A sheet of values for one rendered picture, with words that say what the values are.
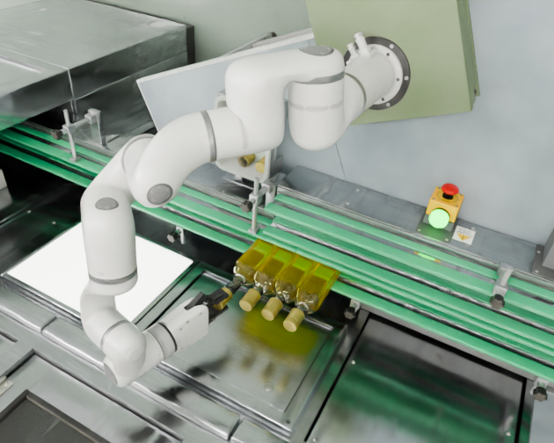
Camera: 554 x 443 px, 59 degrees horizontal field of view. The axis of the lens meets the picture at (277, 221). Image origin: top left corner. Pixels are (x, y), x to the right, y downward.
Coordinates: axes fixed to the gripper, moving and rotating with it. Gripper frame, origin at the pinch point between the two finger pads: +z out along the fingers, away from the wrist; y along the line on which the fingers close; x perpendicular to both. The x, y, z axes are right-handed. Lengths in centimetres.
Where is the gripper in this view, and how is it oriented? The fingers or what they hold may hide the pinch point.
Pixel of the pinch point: (218, 302)
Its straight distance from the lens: 117.9
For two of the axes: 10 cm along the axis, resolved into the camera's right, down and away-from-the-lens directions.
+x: -7.3, -4.8, 4.9
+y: 0.9, -7.8, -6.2
